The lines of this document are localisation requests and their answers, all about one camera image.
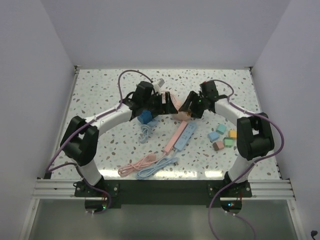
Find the black mounting base plate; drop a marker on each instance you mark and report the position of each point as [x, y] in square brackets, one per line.
[162, 192]

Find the light blue power strip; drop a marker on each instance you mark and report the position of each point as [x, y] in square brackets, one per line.
[185, 136]

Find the yellow charger plug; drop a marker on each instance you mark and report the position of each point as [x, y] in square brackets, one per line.
[232, 134]

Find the light green charger plug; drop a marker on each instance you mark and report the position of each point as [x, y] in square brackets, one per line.
[228, 142]

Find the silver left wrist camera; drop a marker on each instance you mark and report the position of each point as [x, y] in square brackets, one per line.
[157, 84]

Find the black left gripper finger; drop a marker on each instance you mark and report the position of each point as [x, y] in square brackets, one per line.
[170, 108]
[156, 105]

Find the pink brown charger plug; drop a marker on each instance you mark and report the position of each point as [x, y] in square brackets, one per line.
[218, 146]

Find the pink round socket base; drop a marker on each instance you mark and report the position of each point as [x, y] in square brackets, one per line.
[180, 116]

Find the turquoise charger plug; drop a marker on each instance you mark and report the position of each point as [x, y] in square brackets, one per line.
[221, 129]

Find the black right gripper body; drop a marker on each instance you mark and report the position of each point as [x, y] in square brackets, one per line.
[204, 99]

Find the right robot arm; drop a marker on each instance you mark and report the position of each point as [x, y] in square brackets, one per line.
[254, 137]

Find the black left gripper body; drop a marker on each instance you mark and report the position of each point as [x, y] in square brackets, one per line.
[146, 102]

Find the pink power strip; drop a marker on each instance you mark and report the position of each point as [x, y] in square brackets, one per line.
[175, 137]

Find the light blue round socket base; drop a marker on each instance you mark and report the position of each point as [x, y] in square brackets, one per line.
[153, 123]

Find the light blue charger plug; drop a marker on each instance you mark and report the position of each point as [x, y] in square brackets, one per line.
[213, 136]

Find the aluminium front rail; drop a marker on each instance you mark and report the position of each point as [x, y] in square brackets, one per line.
[54, 189]

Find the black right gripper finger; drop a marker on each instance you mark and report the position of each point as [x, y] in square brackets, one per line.
[185, 107]
[196, 109]

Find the blue cube socket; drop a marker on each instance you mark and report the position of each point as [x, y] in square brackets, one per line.
[145, 117]

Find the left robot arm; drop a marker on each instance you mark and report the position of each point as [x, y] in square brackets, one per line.
[80, 140]

